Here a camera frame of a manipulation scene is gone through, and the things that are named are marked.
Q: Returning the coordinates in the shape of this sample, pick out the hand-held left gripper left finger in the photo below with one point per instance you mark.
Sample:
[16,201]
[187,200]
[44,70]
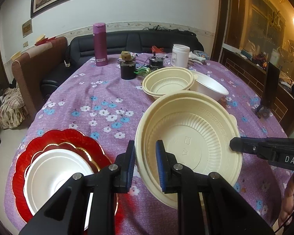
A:
[131,169]

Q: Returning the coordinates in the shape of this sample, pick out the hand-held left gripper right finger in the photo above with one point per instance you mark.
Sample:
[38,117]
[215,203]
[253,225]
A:
[160,166]

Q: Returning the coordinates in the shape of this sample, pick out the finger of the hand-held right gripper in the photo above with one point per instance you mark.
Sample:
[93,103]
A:
[245,145]

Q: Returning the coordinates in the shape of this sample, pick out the cream ribbed plastic bowl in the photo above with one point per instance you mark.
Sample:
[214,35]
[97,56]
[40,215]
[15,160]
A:
[198,127]
[166,83]

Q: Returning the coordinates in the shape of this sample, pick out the white foam bowl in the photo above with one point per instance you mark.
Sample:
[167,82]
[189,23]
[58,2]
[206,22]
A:
[51,171]
[208,85]

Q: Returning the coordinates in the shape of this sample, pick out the large red plate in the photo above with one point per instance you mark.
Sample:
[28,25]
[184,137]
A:
[27,151]

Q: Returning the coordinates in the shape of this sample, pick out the black stand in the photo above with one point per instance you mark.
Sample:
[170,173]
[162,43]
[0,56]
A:
[270,88]

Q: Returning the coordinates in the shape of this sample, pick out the small red gold-rimmed plate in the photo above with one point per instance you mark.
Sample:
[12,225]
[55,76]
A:
[63,145]

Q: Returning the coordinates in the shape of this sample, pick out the dark wooden glass cabinet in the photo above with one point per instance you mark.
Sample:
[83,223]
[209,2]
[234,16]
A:
[247,66]

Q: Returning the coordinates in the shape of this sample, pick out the purple floral tablecloth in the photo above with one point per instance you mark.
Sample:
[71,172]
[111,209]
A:
[88,98]

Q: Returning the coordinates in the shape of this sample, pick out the green plastic wrapper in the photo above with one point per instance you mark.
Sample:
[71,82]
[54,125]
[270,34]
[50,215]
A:
[142,71]

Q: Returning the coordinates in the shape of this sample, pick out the black cylinder with tape roll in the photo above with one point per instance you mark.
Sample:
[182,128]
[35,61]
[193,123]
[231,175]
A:
[127,72]

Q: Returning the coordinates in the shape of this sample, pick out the white gloves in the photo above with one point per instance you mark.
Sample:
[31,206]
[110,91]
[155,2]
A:
[196,59]

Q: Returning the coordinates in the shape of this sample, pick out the patterned cup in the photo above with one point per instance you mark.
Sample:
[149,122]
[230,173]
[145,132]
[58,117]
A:
[202,54]

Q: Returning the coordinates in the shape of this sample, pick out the small black device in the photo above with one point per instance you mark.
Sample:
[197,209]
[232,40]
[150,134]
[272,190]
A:
[155,63]

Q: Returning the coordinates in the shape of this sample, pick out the white plastic container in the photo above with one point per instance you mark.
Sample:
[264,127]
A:
[181,56]

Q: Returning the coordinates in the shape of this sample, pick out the red plastic bag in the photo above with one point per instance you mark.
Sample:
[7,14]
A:
[158,49]

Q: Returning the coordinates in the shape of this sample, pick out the dark cloth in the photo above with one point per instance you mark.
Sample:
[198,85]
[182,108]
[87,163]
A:
[188,33]

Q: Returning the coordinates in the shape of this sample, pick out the purple thermos bottle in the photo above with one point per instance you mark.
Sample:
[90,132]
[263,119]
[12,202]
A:
[100,44]

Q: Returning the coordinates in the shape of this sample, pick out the black leather sofa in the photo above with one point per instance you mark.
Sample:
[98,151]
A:
[83,46]

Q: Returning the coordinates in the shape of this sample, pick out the brown armchair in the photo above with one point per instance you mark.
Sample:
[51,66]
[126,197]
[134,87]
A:
[39,73]

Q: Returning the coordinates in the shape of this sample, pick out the printed blanket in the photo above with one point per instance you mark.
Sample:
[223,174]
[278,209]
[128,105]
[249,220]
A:
[12,107]

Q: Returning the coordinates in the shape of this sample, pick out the red dish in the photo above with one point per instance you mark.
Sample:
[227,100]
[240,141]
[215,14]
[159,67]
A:
[51,40]

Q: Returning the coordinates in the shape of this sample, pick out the small cream bowl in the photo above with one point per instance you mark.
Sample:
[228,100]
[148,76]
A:
[41,39]
[16,55]

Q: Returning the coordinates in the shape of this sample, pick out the wall outlet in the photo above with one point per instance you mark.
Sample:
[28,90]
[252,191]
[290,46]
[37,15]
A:
[26,44]

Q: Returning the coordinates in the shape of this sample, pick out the wall plaque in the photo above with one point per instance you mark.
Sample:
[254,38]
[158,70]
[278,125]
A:
[26,28]

